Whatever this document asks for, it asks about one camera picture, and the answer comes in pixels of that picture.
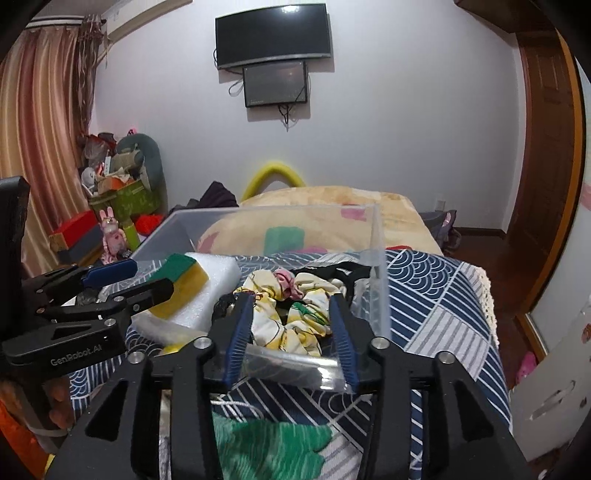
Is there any green cardboard box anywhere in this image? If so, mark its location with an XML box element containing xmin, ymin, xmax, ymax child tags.
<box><xmin>89</xmin><ymin>179</ymin><xmax>158</xmax><ymax>223</ymax></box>

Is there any white cardboard box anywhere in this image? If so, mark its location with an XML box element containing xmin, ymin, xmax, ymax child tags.
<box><xmin>508</xmin><ymin>300</ymin><xmax>591</xmax><ymax>462</ymax></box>

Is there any black wall television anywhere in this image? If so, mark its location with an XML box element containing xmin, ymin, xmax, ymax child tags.
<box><xmin>215</xmin><ymin>3</ymin><xmax>334</xmax><ymax>71</ymax></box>

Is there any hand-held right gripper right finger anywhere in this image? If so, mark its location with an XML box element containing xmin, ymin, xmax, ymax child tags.
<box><xmin>329</xmin><ymin>292</ymin><xmax>532</xmax><ymax>480</ymax></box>

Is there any yellow foam noodle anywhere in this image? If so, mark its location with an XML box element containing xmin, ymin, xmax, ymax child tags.
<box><xmin>240</xmin><ymin>160</ymin><xmax>306</xmax><ymax>202</ymax></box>

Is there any red box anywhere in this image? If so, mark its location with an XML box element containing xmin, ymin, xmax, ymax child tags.
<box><xmin>48</xmin><ymin>210</ymin><xmax>103</xmax><ymax>251</ymax></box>

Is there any white air conditioner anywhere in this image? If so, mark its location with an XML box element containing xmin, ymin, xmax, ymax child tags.
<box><xmin>102</xmin><ymin>0</ymin><xmax>193</xmax><ymax>45</ymax></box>

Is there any striped brown curtain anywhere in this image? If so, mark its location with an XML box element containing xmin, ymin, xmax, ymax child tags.
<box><xmin>0</xmin><ymin>17</ymin><xmax>101</xmax><ymax>278</ymax></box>

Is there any clear plastic storage box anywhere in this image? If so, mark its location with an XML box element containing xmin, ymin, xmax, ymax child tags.
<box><xmin>128</xmin><ymin>203</ymin><xmax>394</xmax><ymax>394</ymax></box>

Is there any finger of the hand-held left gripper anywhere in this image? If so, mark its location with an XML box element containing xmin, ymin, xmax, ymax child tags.
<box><xmin>34</xmin><ymin>278</ymin><xmax>175</xmax><ymax>326</ymax></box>
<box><xmin>25</xmin><ymin>258</ymin><xmax>139</xmax><ymax>301</ymax></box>

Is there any pink scrunchie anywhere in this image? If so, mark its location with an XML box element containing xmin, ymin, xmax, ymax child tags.
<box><xmin>273</xmin><ymin>270</ymin><xmax>297</xmax><ymax>301</ymax></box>

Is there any white foam block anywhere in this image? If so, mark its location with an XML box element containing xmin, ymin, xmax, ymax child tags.
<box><xmin>133</xmin><ymin>251</ymin><xmax>242</xmax><ymax>344</ymax></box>

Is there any black hanging cable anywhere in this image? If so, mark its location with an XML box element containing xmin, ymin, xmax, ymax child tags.
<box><xmin>277</xmin><ymin>103</ymin><xmax>297</xmax><ymax>133</ymax></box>

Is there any yellow floral scrunchie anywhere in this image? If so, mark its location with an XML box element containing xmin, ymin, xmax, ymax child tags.
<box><xmin>231</xmin><ymin>270</ymin><xmax>343</xmax><ymax>357</ymax></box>

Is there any dark bag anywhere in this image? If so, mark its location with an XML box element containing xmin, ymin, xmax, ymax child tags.
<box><xmin>418</xmin><ymin>209</ymin><xmax>462</xmax><ymax>253</ymax></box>

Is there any small black wall monitor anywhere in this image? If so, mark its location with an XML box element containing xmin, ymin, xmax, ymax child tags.
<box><xmin>242</xmin><ymin>60</ymin><xmax>310</xmax><ymax>109</ymax></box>

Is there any blue patterned blanket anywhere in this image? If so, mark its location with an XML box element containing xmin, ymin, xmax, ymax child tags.
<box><xmin>69</xmin><ymin>248</ymin><xmax>514</xmax><ymax>480</ymax></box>

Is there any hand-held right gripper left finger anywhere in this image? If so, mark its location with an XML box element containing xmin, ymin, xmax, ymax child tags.
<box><xmin>44</xmin><ymin>292</ymin><xmax>257</xmax><ymax>480</ymax></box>

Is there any pink bunny toy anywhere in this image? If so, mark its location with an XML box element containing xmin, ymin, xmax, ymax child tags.
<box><xmin>99</xmin><ymin>208</ymin><xmax>128</xmax><ymax>265</ymax></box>

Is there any dark clothing pile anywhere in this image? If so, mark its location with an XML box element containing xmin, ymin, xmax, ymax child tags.
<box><xmin>184</xmin><ymin>181</ymin><xmax>240</xmax><ymax>212</ymax></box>

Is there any green cloth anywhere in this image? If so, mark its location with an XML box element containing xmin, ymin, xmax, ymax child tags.
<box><xmin>210</xmin><ymin>410</ymin><xmax>334</xmax><ymax>480</ymax></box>

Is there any black garment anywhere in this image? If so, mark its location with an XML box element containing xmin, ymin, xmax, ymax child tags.
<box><xmin>295</xmin><ymin>261</ymin><xmax>374</xmax><ymax>303</ymax></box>

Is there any wooden door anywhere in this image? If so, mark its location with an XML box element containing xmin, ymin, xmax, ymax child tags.
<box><xmin>502</xmin><ymin>28</ymin><xmax>588</xmax><ymax>320</ymax></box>

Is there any person's left hand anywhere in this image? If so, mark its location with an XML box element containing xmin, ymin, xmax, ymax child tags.
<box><xmin>47</xmin><ymin>379</ymin><xmax>78</xmax><ymax>429</ymax></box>

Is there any green and yellow sponge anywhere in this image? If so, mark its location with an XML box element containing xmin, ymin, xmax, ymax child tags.
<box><xmin>147</xmin><ymin>252</ymin><xmax>212</xmax><ymax>320</ymax></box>

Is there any yellow patchwork quilt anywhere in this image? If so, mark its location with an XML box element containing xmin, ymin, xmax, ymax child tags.
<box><xmin>194</xmin><ymin>185</ymin><xmax>445</xmax><ymax>260</ymax></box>

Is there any cream crochet cloth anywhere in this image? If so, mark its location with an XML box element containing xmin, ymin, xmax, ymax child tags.
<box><xmin>462</xmin><ymin>263</ymin><xmax>500</xmax><ymax>343</ymax></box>

